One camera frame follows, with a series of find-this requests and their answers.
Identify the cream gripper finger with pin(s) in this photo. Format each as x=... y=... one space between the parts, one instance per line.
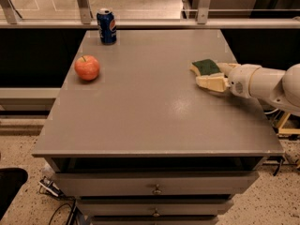
x=226 y=68
x=216 y=82

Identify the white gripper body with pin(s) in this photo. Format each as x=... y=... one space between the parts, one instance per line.
x=240 y=80

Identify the green and yellow sponge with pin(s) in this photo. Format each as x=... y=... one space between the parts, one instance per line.
x=204 y=67

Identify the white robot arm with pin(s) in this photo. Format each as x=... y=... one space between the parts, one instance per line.
x=276 y=87

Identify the red apple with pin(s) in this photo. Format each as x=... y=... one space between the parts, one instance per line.
x=87 y=67

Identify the top drawer with knob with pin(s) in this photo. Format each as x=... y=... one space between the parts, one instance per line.
x=154 y=183

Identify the drawer with knob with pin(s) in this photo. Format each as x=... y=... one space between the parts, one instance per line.
x=154 y=208
x=154 y=183

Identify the grey drawer cabinet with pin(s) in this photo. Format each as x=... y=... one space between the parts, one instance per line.
x=146 y=114

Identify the blue pepsi can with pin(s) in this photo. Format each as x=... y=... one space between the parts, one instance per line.
x=106 y=26

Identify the middle drawer with knob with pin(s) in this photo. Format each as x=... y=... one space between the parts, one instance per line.
x=154 y=208

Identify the small device on floor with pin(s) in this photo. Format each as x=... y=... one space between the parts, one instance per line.
x=50 y=186

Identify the metal railing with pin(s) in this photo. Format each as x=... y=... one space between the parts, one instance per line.
x=194 y=14

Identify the black chair seat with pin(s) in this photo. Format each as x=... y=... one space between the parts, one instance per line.
x=11 y=180

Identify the yellow wooden frame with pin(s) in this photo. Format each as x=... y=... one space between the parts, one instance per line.
x=288 y=124

